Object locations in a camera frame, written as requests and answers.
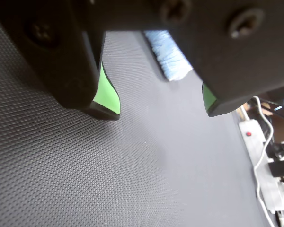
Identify white power strip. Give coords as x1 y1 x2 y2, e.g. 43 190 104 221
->
238 119 284 213

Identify thin black cable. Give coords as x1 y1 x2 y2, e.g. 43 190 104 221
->
260 99 284 126

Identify grey textured table mat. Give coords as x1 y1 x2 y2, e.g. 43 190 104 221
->
0 10 279 227

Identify black power plug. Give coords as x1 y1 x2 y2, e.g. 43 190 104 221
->
268 159 284 178

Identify thin white cable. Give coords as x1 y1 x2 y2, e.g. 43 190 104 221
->
252 96 279 227

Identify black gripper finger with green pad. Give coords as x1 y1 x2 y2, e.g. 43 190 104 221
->
0 0 121 121
94 0 284 118

